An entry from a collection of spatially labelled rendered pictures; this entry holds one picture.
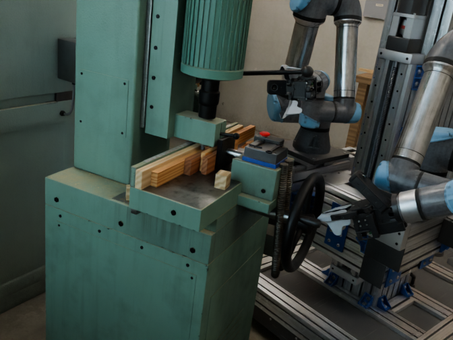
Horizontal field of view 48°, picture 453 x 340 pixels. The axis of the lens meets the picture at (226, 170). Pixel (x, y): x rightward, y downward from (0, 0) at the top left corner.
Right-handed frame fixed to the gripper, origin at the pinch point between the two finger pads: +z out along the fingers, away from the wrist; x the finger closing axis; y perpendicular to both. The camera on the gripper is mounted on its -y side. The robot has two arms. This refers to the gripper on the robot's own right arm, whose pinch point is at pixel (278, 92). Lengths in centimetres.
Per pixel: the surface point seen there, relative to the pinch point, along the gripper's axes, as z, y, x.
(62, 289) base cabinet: 33, -60, 61
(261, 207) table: 20.5, 2.9, 28.3
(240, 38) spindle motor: 14.2, -5.6, -15.9
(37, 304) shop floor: 1, -111, 96
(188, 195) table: 36.2, -10.4, 21.8
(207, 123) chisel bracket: 15.7, -15.6, 7.3
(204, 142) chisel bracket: 15.7, -16.7, 12.9
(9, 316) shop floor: 13, -113, 96
